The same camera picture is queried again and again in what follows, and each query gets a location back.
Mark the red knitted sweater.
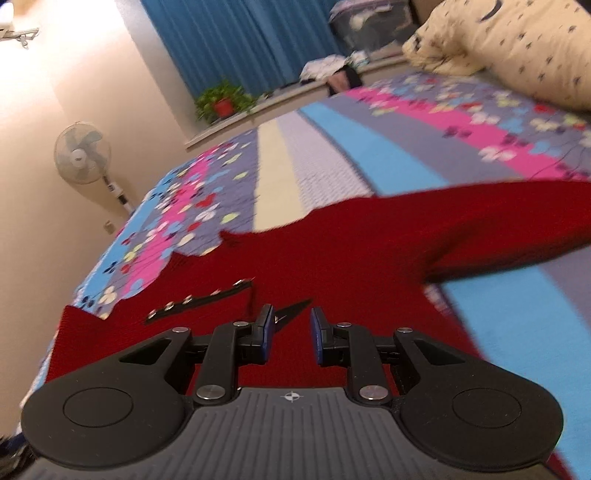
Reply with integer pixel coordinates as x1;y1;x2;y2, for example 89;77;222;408
44;179;591;480

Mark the pile of clothes on sill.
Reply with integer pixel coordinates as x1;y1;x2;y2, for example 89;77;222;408
300;51;369;96

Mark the white standing fan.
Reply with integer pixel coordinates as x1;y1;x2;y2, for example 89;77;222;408
53;121;135;217

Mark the green potted plant red pot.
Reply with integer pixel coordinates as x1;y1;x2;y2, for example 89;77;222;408
194;79;256;125

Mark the blue window curtain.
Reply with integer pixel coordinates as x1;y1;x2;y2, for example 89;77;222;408
141;0;344;97

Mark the clear plastic storage box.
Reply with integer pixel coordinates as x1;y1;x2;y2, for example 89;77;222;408
329;1;418;53

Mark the cream patterned pillow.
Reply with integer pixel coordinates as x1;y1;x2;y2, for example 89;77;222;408
402;0;590;111

